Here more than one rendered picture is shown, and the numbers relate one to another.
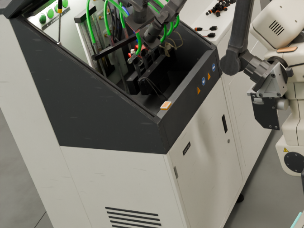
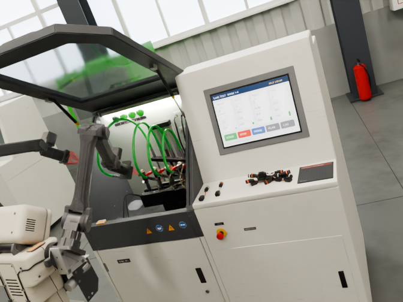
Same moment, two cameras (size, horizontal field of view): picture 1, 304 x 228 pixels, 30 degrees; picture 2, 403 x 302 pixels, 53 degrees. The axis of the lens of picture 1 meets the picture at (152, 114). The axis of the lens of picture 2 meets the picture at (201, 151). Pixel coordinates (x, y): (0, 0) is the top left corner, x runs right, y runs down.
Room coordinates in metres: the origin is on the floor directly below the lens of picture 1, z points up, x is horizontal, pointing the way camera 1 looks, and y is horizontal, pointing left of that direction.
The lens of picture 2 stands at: (2.37, -2.22, 1.86)
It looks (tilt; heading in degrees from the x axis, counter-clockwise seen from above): 19 degrees down; 79
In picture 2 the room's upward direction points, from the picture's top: 20 degrees counter-clockwise
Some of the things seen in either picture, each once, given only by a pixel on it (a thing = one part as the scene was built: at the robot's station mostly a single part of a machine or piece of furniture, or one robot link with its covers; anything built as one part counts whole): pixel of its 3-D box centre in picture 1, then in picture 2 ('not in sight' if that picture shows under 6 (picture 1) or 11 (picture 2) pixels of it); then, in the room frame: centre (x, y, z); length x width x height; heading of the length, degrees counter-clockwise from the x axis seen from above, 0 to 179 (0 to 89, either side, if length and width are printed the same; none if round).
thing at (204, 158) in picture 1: (210, 168); (167, 292); (2.31, -0.20, 0.44); 0.65 x 0.02 x 0.68; 145
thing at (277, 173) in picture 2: (220, 5); (268, 175); (2.98, -0.53, 1.01); 0.23 x 0.11 x 0.06; 145
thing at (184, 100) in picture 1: (189, 96); (141, 229); (2.32, -0.19, 0.87); 0.62 x 0.04 x 0.16; 145
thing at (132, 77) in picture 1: (154, 76); (173, 198); (2.56, -0.06, 0.91); 0.34 x 0.10 x 0.15; 145
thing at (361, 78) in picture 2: not in sight; (363, 79); (5.57, 2.20, 0.29); 0.17 x 0.15 x 0.54; 152
